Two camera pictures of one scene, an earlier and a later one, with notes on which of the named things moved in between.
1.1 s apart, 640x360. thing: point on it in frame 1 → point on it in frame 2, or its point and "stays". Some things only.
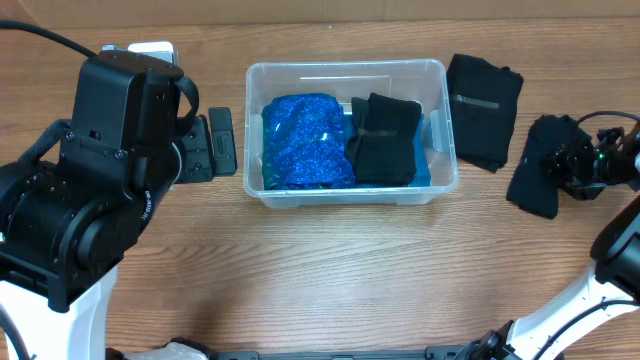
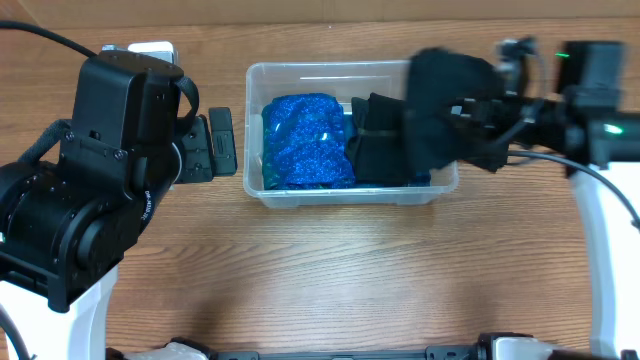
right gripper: [582, 188] → [496, 116]
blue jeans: [422, 175] stays
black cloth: [381, 143] stays
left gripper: [201, 150] stays
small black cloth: [532, 187] → [457, 111]
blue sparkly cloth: [304, 143] stays
